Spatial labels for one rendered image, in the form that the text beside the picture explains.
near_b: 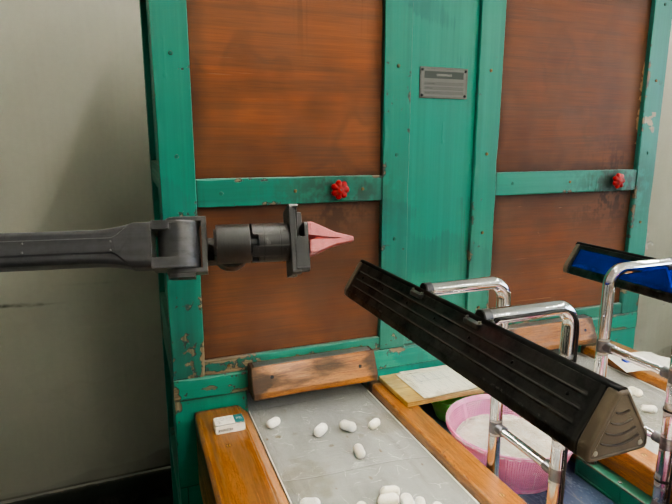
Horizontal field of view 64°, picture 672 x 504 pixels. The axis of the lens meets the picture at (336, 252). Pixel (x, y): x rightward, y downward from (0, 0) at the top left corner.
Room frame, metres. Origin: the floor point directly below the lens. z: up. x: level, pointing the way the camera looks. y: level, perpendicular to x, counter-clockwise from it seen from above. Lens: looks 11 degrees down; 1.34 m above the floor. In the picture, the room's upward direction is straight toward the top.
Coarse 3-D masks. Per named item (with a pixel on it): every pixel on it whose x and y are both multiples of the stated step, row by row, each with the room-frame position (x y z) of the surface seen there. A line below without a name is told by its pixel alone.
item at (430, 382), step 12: (408, 372) 1.25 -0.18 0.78; (420, 372) 1.25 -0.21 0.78; (432, 372) 1.25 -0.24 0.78; (444, 372) 1.25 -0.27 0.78; (456, 372) 1.25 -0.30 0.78; (408, 384) 1.18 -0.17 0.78; (420, 384) 1.18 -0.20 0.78; (432, 384) 1.18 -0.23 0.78; (444, 384) 1.18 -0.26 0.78; (456, 384) 1.18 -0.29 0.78; (468, 384) 1.18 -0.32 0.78; (432, 396) 1.12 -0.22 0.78
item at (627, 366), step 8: (640, 352) 1.41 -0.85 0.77; (648, 352) 1.41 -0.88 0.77; (616, 360) 1.35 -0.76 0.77; (624, 360) 1.34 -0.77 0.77; (648, 360) 1.35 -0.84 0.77; (656, 360) 1.35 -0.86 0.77; (664, 360) 1.35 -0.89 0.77; (624, 368) 1.31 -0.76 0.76; (632, 368) 1.30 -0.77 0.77; (640, 368) 1.30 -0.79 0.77
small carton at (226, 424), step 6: (234, 414) 1.03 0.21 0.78; (240, 414) 1.03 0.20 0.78; (216, 420) 1.00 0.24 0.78; (222, 420) 1.00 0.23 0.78; (228, 420) 1.00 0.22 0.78; (234, 420) 1.00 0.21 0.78; (240, 420) 1.00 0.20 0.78; (216, 426) 0.98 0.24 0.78; (222, 426) 0.98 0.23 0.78; (228, 426) 0.99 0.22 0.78; (234, 426) 0.99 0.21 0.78; (240, 426) 1.00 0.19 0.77; (216, 432) 0.98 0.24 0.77; (222, 432) 0.98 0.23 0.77; (228, 432) 0.99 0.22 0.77
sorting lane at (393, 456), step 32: (256, 416) 1.10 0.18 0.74; (288, 416) 1.10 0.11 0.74; (320, 416) 1.10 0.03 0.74; (352, 416) 1.10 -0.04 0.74; (384, 416) 1.10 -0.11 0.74; (288, 448) 0.97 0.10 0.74; (320, 448) 0.97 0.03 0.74; (352, 448) 0.97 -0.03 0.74; (384, 448) 0.97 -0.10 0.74; (416, 448) 0.97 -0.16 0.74; (288, 480) 0.87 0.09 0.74; (320, 480) 0.87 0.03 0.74; (352, 480) 0.87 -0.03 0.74; (384, 480) 0.87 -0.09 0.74; (416, 480) 0.87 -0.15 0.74; (448, 480) 0.87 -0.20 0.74
